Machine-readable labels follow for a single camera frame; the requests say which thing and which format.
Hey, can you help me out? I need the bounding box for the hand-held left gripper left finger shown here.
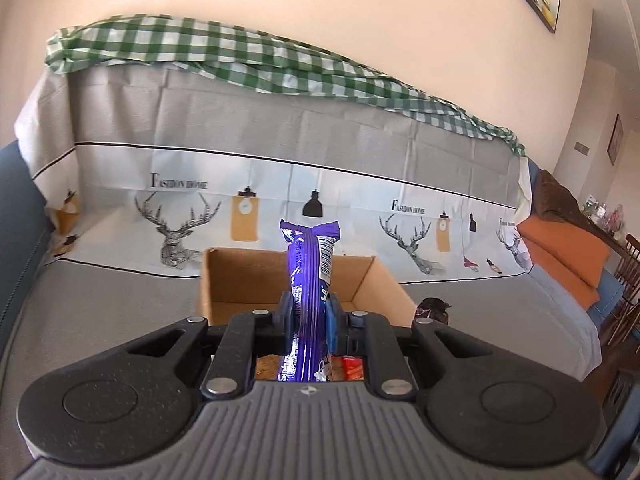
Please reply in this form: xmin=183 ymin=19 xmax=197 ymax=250
xmin=127 ymin=291 xmax=297 ymax=402

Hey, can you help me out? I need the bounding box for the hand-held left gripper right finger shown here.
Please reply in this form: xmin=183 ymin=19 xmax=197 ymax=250
xmin=324 ymin=296 xmax=494 ymax=402

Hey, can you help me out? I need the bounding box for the clear round biscuit packet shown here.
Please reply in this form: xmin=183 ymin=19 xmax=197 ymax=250
xmin=256 ymin=354 xmax=282 ymax=382

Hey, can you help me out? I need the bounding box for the red snack packet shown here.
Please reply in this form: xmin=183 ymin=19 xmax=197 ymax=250
xmin=341 ymin=355 xmax=369 ymax=383

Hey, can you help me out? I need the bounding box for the purple snack packet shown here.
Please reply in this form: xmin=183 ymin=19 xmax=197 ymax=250
xmin=277 ymin=219 xmax=344 ymax=384

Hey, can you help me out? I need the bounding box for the brown cardboard box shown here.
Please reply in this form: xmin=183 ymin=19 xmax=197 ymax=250
xmin=196 ymin=247 xmax=419 ymax=383

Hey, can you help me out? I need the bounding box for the dark brown snack packet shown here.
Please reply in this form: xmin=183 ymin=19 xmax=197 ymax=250
xmin=412 ymin=297 xmax=452 ymax=327

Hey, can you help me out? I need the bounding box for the orange cushion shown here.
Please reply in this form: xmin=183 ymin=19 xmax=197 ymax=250
xmin=516 ymin=215 xmax=612 ymax=290
xmin=530 ymin=247 xmax=602 ymax=312

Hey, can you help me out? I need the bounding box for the brown blanket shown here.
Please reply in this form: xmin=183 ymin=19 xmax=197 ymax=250
xmin=531 ymin=169 xmax=626 ymax=252

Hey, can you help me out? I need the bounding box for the green checked cloth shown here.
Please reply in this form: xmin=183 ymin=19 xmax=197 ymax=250
xmin=44 ymin=16 xmax=527 ymax=158

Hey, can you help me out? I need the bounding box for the cluttered table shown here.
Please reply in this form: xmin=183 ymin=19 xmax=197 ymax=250
xmin=580 ymin=194 xmax=629 ymax=235

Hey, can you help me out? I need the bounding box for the wooden chair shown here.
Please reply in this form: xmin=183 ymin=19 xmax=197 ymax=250
xmin=600 ymin=234 xmax=640 ymax=347

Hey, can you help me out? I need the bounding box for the small wall frame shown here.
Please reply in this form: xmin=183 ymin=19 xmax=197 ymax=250
xmin=606 ymin=113 xmax=625 ymax=166

